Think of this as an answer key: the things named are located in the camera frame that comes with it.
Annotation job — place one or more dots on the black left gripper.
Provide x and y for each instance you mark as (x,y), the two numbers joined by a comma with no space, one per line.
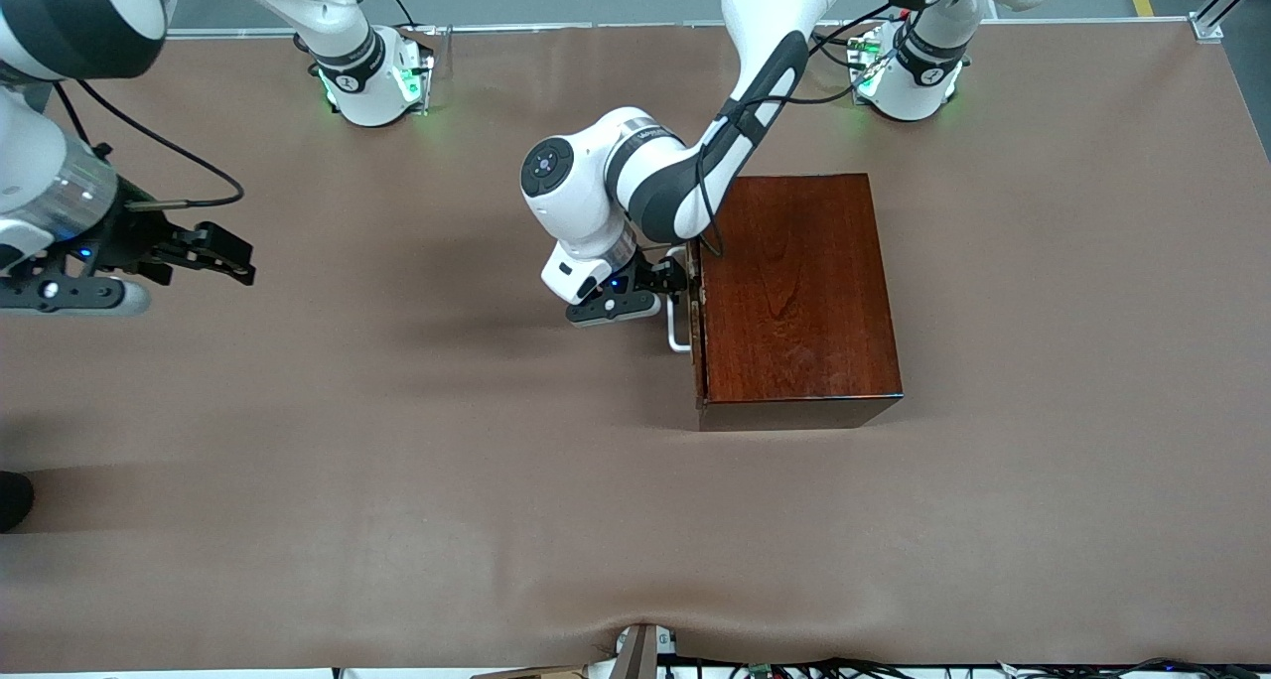
(656,275)

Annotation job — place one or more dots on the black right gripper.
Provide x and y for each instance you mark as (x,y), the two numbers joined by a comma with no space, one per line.
(135,240)

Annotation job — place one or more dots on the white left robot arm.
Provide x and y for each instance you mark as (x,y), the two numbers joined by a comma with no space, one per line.
(586,203)

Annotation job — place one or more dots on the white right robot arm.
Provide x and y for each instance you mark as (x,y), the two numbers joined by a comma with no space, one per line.
(30,163)

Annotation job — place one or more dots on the dark red-brown wooden cabinet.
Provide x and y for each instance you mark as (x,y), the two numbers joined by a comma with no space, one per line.
(804,302)

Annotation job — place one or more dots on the black round object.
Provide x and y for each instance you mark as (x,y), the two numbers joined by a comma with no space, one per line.
(12,500)

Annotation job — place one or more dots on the brown table mat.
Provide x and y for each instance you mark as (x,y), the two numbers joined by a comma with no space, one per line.
(397,510)

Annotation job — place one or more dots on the grey metal bracket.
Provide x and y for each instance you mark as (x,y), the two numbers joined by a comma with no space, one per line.
(640,654)

